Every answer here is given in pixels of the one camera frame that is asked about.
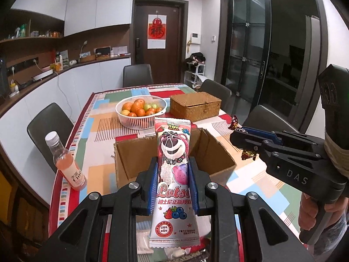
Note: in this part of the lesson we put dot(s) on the dark brown door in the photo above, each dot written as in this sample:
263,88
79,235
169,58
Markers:
174,46

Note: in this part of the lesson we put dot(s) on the wicker tissue tray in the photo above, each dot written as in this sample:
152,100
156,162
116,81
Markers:
87,57

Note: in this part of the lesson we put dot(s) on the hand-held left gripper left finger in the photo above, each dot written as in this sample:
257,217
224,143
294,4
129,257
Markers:
151,193

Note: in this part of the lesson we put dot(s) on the black framed glass door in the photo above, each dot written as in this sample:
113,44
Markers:
253,60

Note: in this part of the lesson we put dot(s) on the white plastic packet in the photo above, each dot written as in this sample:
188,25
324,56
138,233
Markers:
143,241

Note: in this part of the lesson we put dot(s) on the white plastic fruit basket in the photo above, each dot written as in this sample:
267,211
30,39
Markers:
136,121

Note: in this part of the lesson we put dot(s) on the pink bear candy packet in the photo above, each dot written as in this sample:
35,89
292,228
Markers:
174,147

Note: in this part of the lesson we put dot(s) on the white base cabinets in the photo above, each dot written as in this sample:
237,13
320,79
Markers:
81,84

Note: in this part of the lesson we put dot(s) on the brown cardboard box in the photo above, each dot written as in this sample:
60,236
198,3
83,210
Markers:
212,155

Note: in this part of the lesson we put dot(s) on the green fruit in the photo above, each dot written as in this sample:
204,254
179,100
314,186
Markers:
147,106
156,104

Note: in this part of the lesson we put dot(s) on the dark grey dining chair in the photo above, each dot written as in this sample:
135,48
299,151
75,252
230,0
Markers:
270,118
137,75
47,125
215,92

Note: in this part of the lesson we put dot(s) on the pile of oranges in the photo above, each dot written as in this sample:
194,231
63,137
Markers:
137,104

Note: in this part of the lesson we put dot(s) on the person's right hand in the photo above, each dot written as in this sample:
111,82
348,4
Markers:
306,215

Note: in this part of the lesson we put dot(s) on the small white wrapped candy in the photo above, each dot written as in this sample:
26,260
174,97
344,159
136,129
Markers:
180,252

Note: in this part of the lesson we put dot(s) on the white storage rack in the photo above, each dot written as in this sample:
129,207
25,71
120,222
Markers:
192,77

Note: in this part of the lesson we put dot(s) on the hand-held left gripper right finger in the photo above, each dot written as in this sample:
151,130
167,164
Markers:
194,188

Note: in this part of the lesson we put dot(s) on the white flat tray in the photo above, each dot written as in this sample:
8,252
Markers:
42,75

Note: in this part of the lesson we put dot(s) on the white wall cabinets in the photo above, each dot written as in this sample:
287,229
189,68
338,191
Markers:
95,5

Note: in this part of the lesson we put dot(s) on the red wall calendar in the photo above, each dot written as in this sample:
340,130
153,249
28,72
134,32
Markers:
156,31

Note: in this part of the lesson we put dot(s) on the wooden wall shelf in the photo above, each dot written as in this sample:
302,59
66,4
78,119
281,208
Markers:
27,39

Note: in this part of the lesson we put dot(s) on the black bag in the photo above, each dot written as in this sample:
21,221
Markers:
196,57

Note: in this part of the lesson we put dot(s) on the white intercom panel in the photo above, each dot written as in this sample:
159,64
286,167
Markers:
195,38

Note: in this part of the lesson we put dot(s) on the pink drink bottle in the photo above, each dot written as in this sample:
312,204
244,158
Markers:
68,166

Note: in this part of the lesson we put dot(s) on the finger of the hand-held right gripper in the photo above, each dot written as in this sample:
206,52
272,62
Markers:
246,140
263,135

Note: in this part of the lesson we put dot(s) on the black appliance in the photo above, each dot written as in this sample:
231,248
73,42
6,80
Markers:
3,79

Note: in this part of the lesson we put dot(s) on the dark red foil candy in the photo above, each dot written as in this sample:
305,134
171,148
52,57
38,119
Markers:
235,122

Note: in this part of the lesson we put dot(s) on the woven wicker box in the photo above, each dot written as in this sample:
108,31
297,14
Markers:
195,106

